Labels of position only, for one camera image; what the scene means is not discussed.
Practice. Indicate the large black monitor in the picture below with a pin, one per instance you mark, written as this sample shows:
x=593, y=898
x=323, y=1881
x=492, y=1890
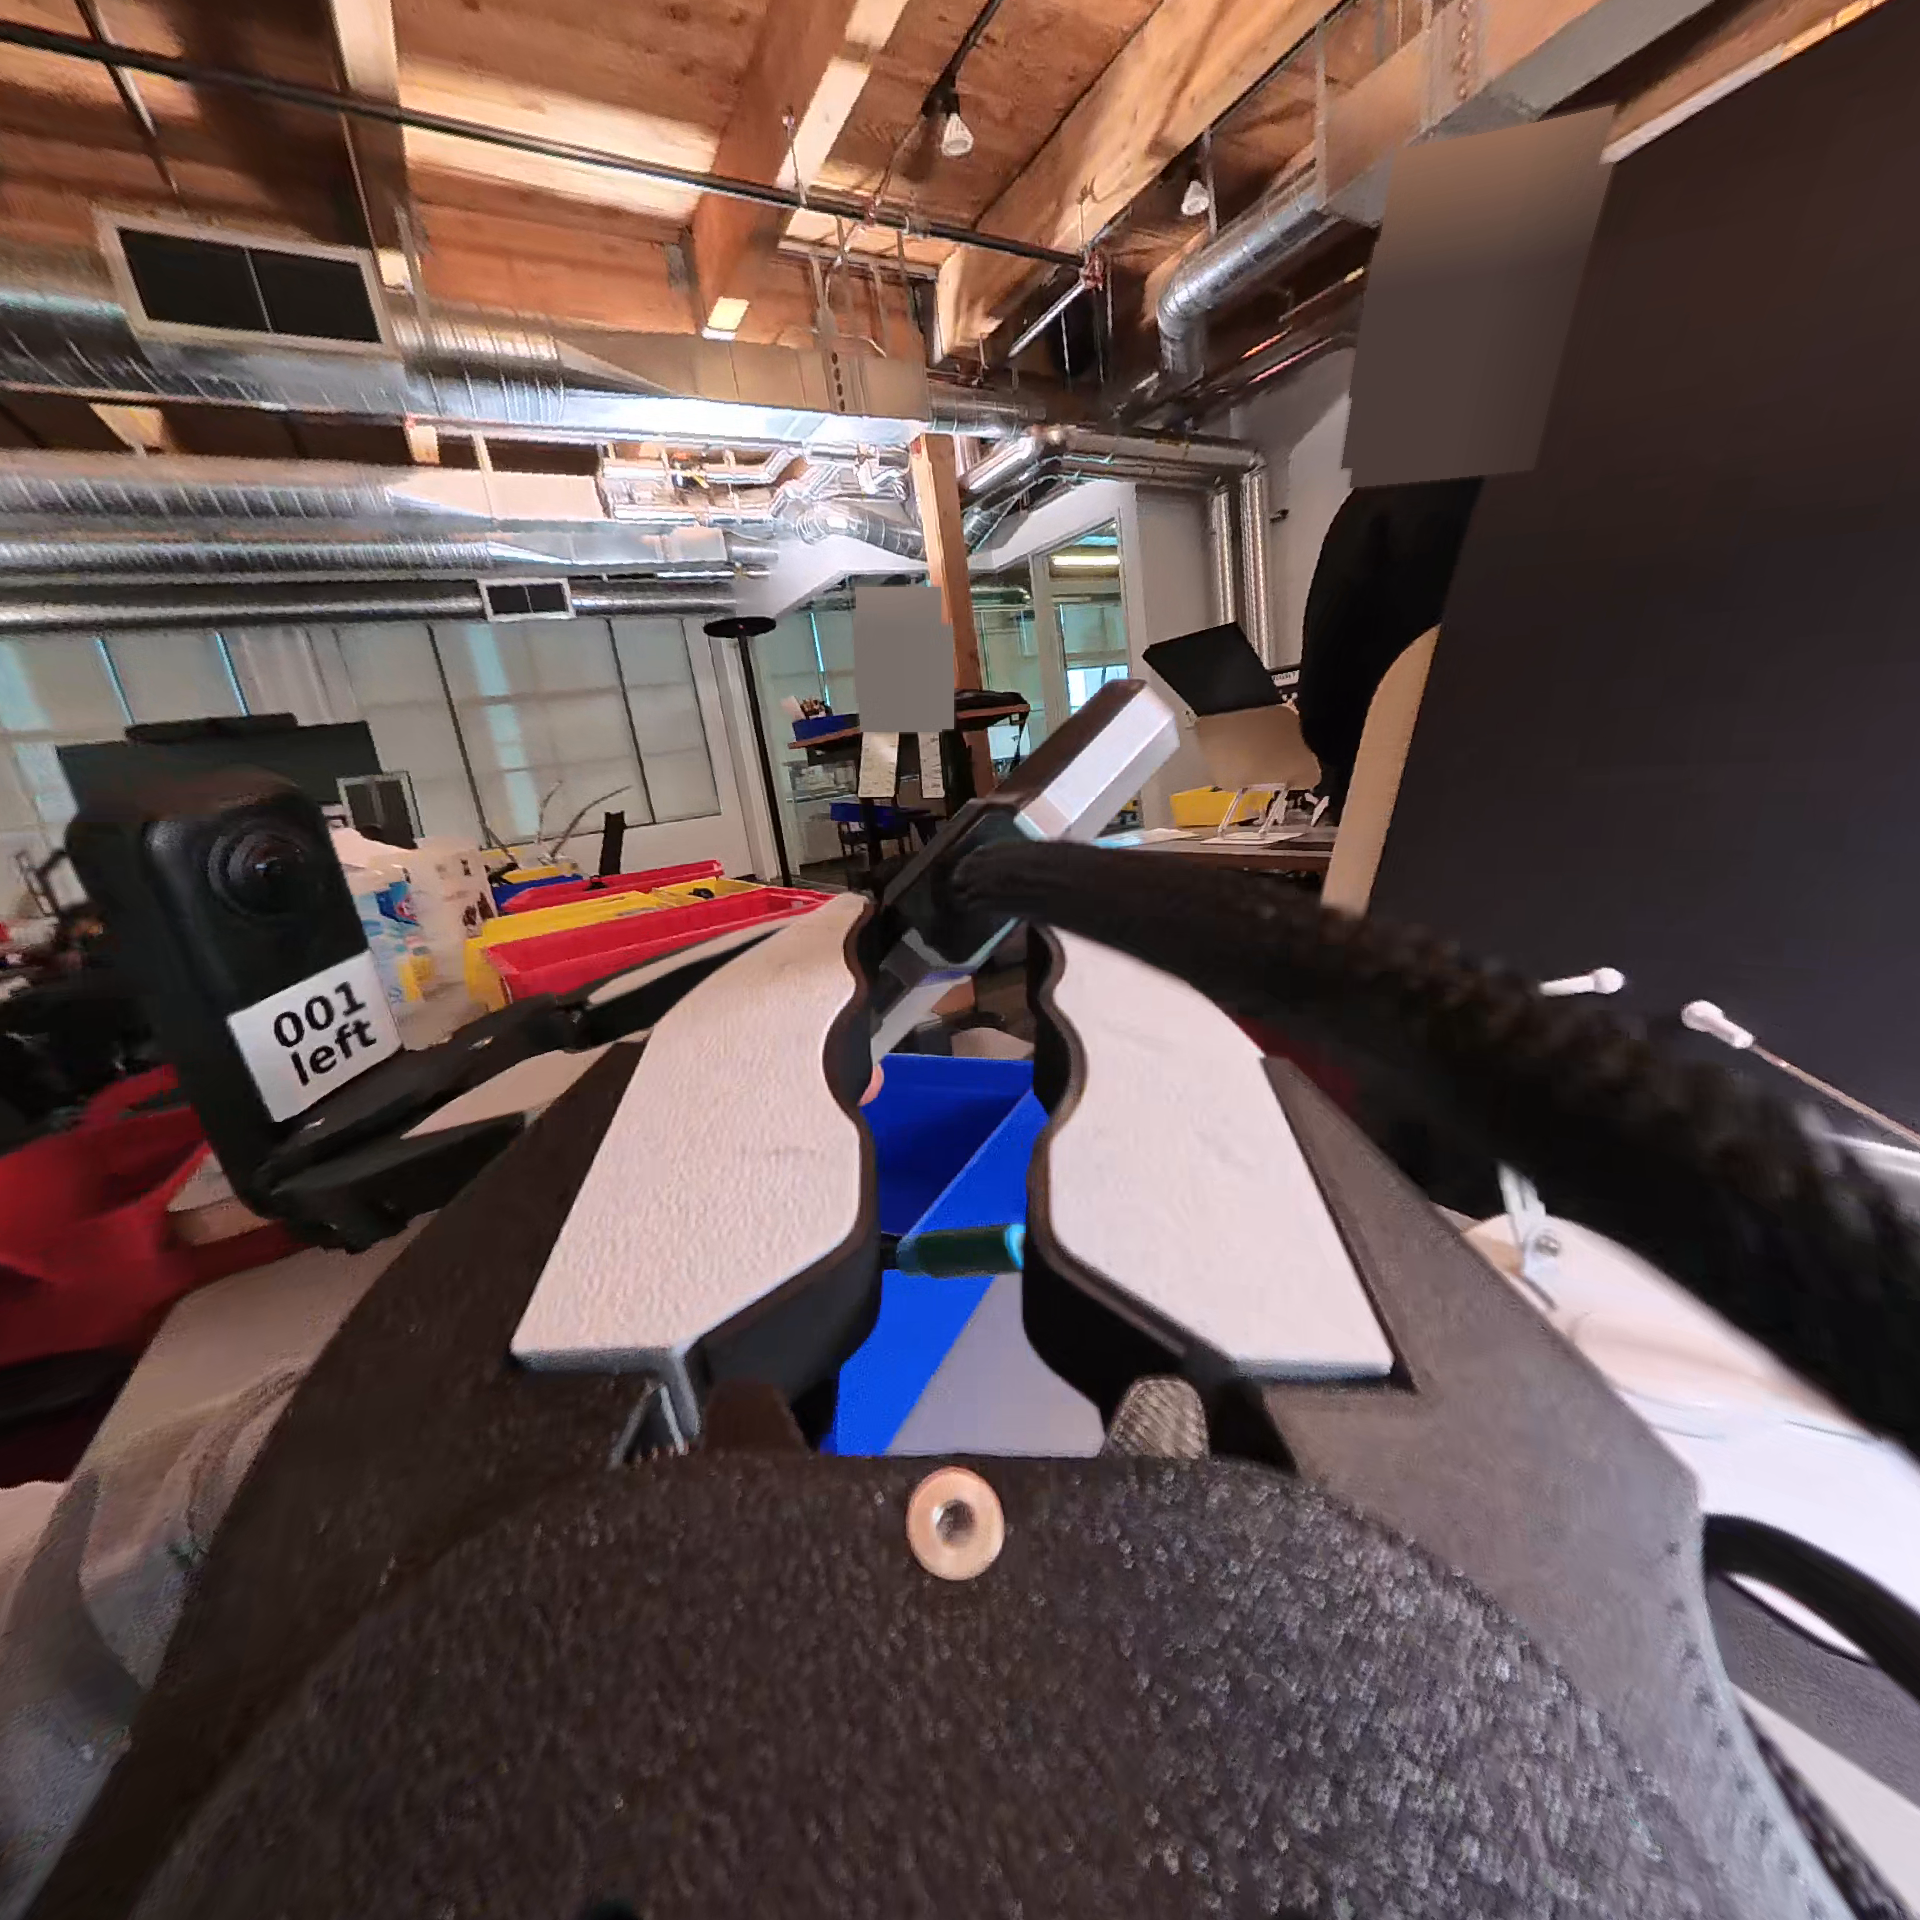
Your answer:
x=225, y=750

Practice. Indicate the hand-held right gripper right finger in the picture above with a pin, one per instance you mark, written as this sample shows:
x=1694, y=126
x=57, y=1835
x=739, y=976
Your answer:
x=1201, y=1213

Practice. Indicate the black hdmi switch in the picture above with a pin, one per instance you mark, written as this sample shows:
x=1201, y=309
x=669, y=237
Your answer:
x=1096, y=757

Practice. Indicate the black board with wooden edge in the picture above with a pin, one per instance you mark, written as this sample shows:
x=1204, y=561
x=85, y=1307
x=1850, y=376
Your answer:
x=1651, y=598

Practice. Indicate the blue storage bin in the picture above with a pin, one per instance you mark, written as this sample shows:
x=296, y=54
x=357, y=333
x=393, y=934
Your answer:
x=960, y=1141

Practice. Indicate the red tote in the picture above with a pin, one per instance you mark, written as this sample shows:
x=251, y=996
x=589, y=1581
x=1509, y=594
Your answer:
x=89, y=1200

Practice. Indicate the wooden post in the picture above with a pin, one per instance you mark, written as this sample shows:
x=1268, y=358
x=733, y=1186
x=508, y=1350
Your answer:
x=941, y=524

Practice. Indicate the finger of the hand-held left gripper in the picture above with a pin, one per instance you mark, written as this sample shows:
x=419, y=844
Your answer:
x=675, y=982

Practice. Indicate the wipes canister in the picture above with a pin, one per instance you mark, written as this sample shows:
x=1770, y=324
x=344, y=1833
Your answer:
x=393, y=930

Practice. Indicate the black tilted panel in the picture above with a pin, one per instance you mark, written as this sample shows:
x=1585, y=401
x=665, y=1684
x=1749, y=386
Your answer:
x=1213, y=667

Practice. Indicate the white metal stand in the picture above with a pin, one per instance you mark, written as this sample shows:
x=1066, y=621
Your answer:
x=1651, y=1349

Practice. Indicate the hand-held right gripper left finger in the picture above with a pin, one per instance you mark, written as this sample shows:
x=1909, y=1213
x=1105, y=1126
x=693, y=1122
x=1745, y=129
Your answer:
x=705, y=1185

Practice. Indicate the wooden table with bins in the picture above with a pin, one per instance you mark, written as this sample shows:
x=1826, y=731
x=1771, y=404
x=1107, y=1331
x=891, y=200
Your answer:
x=218, y=1219

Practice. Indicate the white paper sheets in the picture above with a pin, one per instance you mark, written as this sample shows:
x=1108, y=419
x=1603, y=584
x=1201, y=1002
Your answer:
x=900, y=763

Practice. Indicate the person's left forearm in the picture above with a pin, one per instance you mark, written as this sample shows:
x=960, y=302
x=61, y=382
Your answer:
x=89, y=1574

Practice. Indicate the large silver ventilation duct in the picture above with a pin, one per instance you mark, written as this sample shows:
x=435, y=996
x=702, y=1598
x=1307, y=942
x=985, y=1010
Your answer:
x=451, y=369

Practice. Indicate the wooden table with black legs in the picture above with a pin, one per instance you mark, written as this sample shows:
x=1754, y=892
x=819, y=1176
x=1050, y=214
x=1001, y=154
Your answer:
x=1230, y=844

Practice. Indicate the red ribbed bin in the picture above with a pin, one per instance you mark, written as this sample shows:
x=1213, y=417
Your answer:
x=629, y=937

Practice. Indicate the black floor lamp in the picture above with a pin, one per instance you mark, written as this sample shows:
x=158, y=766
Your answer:
x=744, y=626

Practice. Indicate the black lectern stand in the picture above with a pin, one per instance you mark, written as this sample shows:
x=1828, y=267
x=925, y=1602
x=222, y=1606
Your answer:
x=989, y=714

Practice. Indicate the slim silver ventilation duct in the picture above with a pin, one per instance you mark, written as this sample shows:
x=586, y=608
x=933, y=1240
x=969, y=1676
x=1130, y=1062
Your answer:
x=225, y=603

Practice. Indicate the beige cardboard stand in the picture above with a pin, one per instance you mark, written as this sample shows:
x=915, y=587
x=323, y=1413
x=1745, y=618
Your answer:
x=1259, y=750

